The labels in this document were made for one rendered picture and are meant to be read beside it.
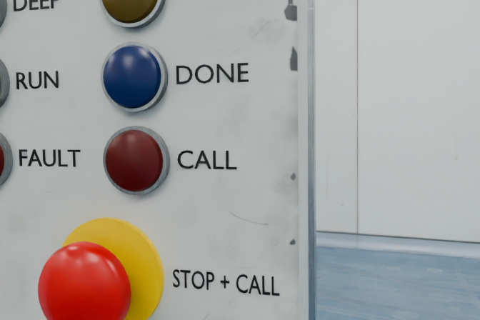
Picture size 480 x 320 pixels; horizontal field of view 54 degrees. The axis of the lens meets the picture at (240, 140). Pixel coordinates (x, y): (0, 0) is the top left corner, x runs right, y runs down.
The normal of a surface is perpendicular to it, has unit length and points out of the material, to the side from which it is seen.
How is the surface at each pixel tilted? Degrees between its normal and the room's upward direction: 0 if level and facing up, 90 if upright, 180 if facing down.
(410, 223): 90
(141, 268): 90
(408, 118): 90
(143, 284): 90
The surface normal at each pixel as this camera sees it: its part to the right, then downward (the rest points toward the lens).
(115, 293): 0.18, 0.01
